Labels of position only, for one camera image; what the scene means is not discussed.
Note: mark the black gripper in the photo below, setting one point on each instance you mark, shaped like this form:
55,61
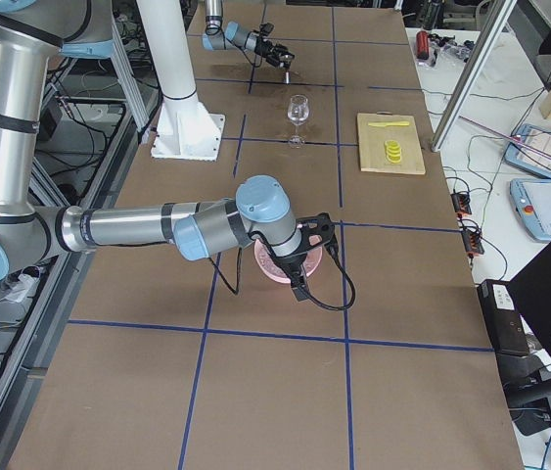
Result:
292,265
263,50

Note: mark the blue teach pendant near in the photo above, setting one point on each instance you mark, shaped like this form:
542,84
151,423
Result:
532,201

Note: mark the lemon slices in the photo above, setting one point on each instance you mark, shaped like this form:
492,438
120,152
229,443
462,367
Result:
393,152

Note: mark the clear ice cubes pile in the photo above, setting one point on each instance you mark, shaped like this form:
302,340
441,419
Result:
268,265

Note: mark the blue teach pendant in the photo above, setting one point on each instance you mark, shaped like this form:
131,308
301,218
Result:
532,201
526,159

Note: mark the yellow plastic knife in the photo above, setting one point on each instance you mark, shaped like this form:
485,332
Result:
394,123

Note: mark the steel jigger cup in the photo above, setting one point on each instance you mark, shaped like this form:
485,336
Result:
286,62

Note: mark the metal grabber stick green tip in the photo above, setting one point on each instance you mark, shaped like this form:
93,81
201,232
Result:
517,142

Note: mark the red cylinder bottle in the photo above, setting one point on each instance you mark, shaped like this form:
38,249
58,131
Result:
422,45

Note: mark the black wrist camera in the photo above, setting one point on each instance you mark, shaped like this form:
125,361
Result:
317,231

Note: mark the aluminium frame post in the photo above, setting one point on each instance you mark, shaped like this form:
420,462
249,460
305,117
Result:
491,30

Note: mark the blue teach pendant far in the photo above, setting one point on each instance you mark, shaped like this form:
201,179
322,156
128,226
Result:
526,159

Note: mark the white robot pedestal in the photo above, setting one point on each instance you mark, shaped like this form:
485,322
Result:
185,129

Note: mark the clear wine glass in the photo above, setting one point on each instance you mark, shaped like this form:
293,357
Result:
298,114

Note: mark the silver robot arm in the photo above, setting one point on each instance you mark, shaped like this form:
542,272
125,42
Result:
31,33
234,36

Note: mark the pink bowl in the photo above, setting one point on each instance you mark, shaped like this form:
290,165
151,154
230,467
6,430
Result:
311,263

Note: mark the black box device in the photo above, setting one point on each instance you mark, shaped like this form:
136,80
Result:
503,323

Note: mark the bamboo cutting board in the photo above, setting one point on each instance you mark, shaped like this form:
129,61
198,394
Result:
371,145

